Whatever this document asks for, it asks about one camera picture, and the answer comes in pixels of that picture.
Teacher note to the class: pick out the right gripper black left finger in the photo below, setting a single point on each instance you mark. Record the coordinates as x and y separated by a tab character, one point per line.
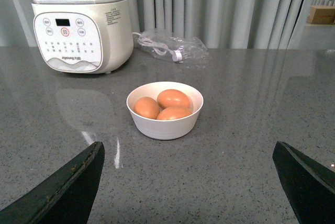
66	196

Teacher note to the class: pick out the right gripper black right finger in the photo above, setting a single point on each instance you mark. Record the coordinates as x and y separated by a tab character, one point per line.
308	185

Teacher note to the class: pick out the brown egg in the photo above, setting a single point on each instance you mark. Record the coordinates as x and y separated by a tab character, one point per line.
147	107
173	97
174	112

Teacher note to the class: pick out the brown egg in bowl back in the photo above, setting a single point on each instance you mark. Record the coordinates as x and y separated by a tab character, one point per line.
173	97

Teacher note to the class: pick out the cardboard box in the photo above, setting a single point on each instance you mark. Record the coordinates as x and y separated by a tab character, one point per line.
321	14

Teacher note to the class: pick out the white bowl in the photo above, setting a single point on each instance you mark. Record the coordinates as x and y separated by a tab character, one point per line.
165	129

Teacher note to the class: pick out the white soy milk maker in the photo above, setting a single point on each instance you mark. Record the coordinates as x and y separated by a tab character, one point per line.
83	36

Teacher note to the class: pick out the clear plastic bag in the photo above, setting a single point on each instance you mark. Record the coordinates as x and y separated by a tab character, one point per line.
162	45

